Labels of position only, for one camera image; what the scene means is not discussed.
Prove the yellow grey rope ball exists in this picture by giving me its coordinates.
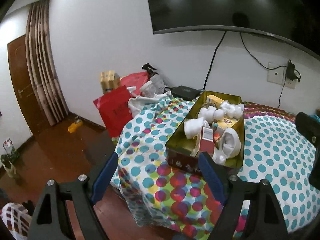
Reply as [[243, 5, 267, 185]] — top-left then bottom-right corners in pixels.
[[202, 102, 215, 108]]

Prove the white cloth pile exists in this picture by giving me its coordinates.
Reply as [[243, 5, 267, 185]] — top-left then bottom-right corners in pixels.
[[127, 91, 172, 118]]

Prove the clear plastic bag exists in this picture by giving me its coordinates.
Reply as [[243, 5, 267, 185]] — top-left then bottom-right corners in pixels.
[[220, 100, 244, 120]]

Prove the black power adapter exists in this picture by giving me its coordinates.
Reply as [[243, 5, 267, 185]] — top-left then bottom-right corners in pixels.
[[286, 60, 301, 82]]

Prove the checkered red white cloth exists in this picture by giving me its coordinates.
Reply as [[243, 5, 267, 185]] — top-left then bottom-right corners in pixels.
[[1, 203, 32, 239]]

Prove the red plastic bag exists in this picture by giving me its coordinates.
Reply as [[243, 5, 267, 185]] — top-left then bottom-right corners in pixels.
[[120, 71, 149, 95]]

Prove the red paper gift bag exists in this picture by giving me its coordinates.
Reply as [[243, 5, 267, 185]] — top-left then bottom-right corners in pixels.
[[93, 86, 132, 138]]

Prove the yellow smiling medicine box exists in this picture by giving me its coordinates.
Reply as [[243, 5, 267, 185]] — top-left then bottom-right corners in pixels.
[[216, 118, 239, 136]]

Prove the gold metal tin box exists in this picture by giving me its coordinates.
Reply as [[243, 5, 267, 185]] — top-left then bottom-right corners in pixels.
[[165, 91, 245, 175]]

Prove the black set-top box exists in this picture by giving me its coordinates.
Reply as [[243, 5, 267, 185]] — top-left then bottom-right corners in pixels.
[[171, 86, 201, 101]]

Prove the polka dot bed sheet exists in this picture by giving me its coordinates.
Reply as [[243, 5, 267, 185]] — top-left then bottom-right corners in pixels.
[[111, 96, 319, 239]]

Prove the yellow floor object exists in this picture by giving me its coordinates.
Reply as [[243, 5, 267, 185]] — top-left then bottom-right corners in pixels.
[[68, 119, 83, 133]]

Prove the black adapter cable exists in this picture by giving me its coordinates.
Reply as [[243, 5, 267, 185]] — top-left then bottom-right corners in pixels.
[[240, 31, 288, 108]]

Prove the beige wall socket plate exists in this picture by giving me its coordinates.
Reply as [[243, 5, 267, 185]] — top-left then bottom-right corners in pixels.
[[267, 60, 301, 89]]

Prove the red cigarette box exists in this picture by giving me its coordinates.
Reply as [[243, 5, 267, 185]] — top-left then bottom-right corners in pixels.
[[198, 127, 215, 157]]

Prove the brown cardboard box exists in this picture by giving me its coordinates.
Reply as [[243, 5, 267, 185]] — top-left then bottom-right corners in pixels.
[[100, 70, 121, 94]]

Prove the teal cloth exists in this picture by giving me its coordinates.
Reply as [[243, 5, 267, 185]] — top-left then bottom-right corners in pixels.
[[309, 114, 320, 125]]

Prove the brown curtain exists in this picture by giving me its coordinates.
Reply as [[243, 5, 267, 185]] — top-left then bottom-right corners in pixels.
[[25, 0, 69, 126]]

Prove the small potted plant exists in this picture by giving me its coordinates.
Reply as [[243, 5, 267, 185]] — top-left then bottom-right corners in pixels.
[[1, 138, 20, 179]]

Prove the brown wooden door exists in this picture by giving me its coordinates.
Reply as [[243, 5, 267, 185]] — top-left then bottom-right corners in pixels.
[[8, 35, 50, 136]]

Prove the black hanging cable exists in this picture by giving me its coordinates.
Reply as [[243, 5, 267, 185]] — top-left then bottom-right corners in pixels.
[[202, 31, 228, 91]]

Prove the small white sock bundle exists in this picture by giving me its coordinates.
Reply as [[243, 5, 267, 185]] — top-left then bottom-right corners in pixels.
[[197, 106, 224, 123]]

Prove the black spray bottle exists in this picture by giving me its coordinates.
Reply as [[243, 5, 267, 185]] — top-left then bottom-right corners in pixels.
[[142, 63, 166, 94]]

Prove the black wall television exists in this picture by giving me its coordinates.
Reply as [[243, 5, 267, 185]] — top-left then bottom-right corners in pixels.
[[148, 0, 319, 58]]

